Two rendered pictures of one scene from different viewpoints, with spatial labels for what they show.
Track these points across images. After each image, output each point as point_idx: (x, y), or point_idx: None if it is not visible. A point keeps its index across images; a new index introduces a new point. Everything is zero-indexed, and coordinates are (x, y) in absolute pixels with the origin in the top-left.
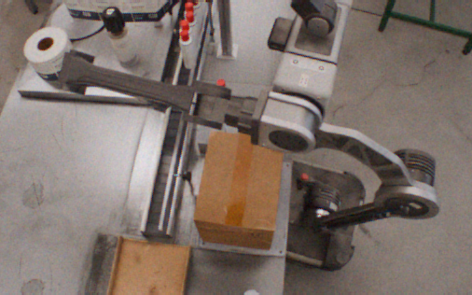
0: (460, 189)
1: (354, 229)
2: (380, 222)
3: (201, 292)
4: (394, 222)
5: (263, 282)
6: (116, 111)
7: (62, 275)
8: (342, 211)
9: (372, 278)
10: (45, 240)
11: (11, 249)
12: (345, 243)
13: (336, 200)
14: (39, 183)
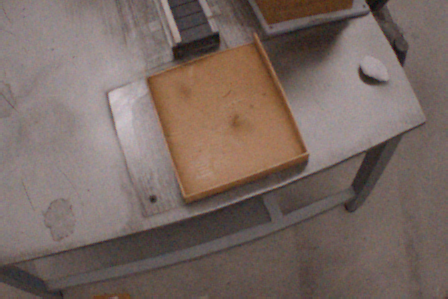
0: None
1: (392, 16)
2: (404, 15)
3: (306, 91)
4: (415, 11)
5: (368, 47)
6: None
7: (85, 176)
8: None
9: (430, 75)
10: (40, 144)
11: (7, 180)
12: (393, 30)
13: None
14: (4, 84)
